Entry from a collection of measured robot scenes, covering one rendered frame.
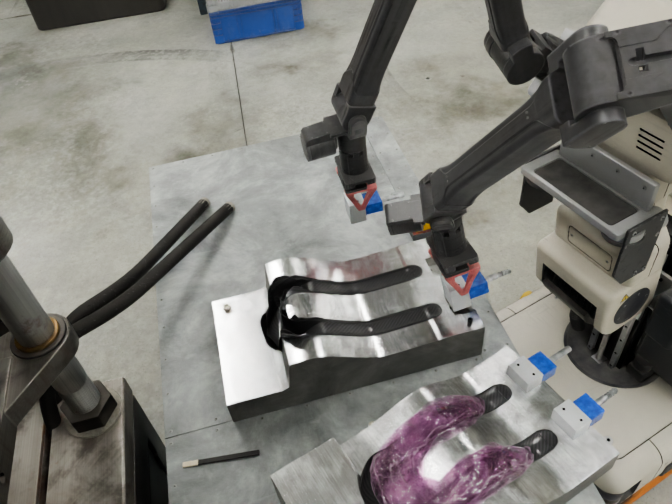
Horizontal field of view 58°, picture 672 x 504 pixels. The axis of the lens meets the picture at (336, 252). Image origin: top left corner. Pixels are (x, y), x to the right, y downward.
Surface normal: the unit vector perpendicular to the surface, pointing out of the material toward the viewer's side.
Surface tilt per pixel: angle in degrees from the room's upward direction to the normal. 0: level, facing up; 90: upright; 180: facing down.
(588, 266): 8
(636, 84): 34
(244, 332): 0
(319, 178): 0
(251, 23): 91
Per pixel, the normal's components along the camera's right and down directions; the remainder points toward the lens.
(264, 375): -0.09, -0.70
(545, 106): -0.96, 0.01
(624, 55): -0.26, -0.20
